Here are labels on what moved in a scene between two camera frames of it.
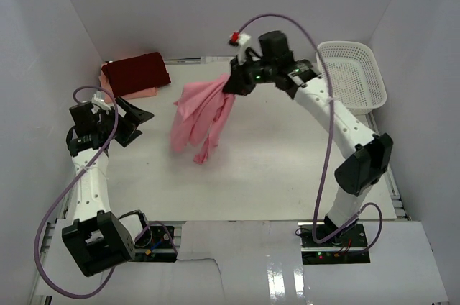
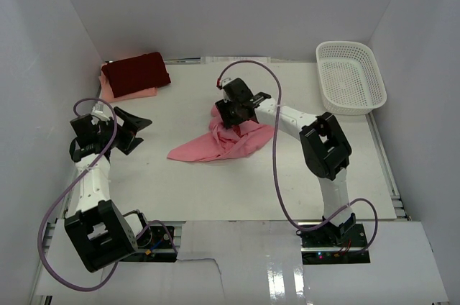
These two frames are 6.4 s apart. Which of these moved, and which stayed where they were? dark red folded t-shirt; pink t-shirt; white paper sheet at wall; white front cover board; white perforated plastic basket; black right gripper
Moved: pink t-shirt; black right gripper
Stayed: white perforated plastic basket; dark red folded t-shirt; white paper sheet at wall; white front cover board
